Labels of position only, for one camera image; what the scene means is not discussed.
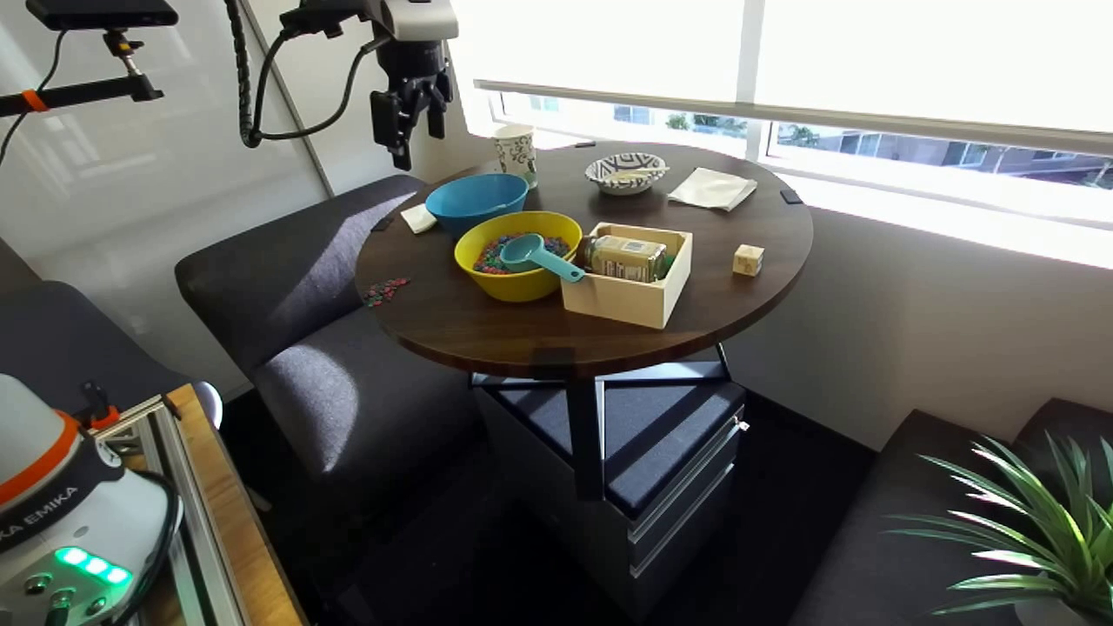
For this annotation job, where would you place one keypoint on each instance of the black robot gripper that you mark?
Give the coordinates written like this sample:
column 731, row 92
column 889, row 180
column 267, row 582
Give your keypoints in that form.
column 418, row 82

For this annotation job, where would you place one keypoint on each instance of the blue plastic bowl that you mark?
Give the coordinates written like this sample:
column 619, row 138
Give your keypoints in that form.
column 477, row 195

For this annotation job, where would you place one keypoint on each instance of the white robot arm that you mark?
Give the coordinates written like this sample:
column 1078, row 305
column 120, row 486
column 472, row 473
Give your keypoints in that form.
column 80, row 534

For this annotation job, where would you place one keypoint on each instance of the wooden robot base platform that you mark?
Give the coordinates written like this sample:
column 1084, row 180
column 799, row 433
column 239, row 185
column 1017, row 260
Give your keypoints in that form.
column 222, row 567

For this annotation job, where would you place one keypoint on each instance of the yellow plastic bowl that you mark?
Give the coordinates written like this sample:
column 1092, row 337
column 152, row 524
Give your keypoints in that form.
column 477, row 251

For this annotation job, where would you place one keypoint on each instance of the white patterned bowl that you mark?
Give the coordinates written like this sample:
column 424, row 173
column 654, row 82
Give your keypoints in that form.
column 629, row 173

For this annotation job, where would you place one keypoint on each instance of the white paper napkin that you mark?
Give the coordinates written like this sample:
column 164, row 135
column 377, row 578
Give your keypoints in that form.
column 418, row 217

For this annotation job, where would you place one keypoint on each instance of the paper cup with pattern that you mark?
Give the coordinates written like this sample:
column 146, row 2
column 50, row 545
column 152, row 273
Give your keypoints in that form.
column 516, row 152

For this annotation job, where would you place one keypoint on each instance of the teal measuring scoop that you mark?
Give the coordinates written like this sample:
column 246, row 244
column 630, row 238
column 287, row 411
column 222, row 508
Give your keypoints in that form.
column 529, row 251

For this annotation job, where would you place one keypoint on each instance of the green food packet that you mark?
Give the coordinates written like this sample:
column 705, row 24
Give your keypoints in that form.
column 629, row 260

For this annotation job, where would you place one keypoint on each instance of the white wooden box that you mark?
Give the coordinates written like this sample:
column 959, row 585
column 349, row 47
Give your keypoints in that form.
column 629, row 302

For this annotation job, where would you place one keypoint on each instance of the dark grey couch seat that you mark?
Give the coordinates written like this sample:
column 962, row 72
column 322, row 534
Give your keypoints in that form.
column 367, row 418

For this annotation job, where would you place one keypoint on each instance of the round dark wooden table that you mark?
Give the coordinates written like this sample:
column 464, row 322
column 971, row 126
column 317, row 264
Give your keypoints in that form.
column 447, row 319

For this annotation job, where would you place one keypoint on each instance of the small wooden cube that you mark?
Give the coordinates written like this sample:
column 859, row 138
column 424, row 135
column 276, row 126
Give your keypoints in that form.
column 748, row 260

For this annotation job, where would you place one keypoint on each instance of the grey drawer cabinet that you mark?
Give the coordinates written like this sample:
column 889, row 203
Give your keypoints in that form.
column 669, row 468

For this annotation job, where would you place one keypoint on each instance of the green potted plant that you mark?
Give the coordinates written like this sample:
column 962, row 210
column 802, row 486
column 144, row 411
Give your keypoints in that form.
column 1044, row 542

